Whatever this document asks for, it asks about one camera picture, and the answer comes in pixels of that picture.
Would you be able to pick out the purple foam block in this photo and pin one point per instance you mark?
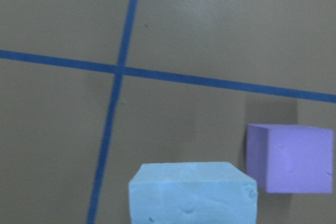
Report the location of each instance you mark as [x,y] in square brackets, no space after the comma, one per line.
[290,158]

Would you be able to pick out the light blue foam block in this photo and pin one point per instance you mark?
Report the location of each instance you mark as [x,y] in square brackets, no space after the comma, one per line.
[192,192]

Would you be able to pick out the brown paper table cover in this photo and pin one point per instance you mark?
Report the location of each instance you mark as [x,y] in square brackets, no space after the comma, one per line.
[93,89]

